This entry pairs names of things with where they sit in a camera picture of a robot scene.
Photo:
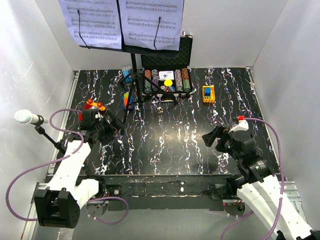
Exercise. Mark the right sheet music page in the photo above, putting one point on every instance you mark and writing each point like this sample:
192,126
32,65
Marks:
152,24

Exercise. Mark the yellow toy block tray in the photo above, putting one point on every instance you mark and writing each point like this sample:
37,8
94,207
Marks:
208,94

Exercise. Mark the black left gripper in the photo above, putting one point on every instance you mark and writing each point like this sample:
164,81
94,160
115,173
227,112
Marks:
114,127

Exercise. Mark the red toy bus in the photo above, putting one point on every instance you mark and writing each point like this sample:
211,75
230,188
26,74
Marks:
93,106

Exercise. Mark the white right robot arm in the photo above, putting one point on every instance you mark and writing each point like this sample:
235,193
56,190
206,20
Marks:
258,187

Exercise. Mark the white playing card deck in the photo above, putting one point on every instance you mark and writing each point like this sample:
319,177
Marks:
166,75

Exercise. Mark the black music stand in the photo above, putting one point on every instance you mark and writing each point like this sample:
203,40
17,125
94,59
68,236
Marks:
136,74

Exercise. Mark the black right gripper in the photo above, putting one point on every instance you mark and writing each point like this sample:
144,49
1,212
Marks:
220,132

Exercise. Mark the yellow dealer chip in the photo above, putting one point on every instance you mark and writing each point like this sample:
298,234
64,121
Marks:
168,82

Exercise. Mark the blue orange toy block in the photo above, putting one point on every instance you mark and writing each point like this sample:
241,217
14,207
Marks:
124,101

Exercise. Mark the light blue toy block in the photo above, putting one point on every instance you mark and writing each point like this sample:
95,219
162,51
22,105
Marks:
126,72

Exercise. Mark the black poker chip case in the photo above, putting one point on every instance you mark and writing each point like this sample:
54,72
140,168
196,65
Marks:
182,84

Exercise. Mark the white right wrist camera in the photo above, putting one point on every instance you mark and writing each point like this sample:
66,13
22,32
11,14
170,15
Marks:
240,124

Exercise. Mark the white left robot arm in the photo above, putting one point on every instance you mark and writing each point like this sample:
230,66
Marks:
60,202

